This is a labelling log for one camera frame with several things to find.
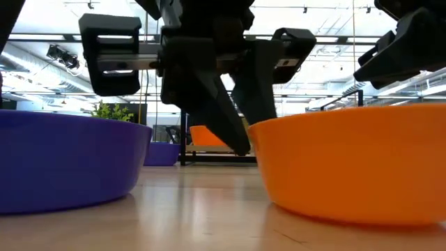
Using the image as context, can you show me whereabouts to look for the black ceiling camera with cables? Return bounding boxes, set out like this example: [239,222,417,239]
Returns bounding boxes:
[46,44,81,70]

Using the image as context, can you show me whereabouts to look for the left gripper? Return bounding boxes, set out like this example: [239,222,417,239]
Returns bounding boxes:
[78,13,317,157]

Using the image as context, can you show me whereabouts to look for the wooden rack shelf board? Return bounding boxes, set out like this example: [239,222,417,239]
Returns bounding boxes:
[185,144,257,154]

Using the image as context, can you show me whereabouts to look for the purple bowl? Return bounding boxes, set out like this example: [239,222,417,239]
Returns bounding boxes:
[0,109,153,215]
[144,142,182,167]

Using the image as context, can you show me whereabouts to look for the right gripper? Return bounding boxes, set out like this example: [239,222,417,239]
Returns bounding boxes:
[353,6,446,90]

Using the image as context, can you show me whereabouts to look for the black metal rack frame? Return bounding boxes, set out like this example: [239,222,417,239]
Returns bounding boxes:
[179,89,364,167]

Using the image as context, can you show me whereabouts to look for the black partition panel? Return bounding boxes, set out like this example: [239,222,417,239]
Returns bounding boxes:
[104,102,148,126]

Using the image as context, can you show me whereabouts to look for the black hanging cable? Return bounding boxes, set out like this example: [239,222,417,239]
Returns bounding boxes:
[153,69,160,142]

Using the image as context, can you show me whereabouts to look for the orange bowl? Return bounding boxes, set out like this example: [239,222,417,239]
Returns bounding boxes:
[247,103,446,227]
[189,125,229,147]

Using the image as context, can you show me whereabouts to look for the small green potted plant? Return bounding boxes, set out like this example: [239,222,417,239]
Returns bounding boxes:
[91,100,134,123]

